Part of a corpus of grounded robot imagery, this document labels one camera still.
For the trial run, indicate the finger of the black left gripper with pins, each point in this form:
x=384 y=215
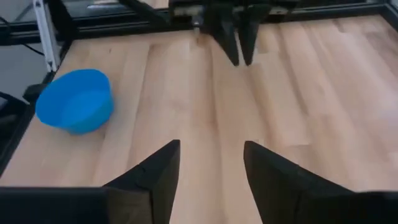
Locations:
x=250 y=31
x=224 y=28

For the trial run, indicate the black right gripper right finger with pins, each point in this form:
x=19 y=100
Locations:
x=295 y=199

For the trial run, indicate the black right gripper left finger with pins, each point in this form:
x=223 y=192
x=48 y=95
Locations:
x=140 y=199

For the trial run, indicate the white aluminium extrusion post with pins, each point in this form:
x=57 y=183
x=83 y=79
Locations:
x=46 y=37

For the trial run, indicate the blue bowl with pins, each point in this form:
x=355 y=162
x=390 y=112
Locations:
x=74 y=102

